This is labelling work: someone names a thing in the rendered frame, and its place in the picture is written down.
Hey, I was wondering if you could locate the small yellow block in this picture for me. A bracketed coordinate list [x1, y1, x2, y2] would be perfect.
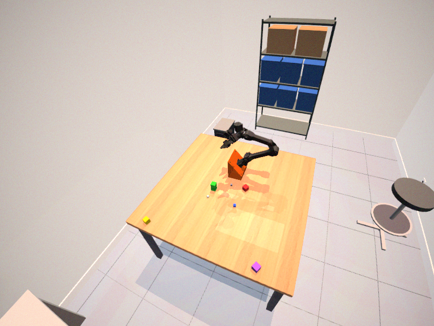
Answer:
[142, 216, 151, 225]

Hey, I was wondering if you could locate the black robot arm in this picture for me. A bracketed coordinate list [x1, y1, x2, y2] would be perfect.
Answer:
[224, 121, 279, 168]

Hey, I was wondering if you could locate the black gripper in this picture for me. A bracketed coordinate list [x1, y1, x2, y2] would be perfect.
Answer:
[220, 133, 239, 149]

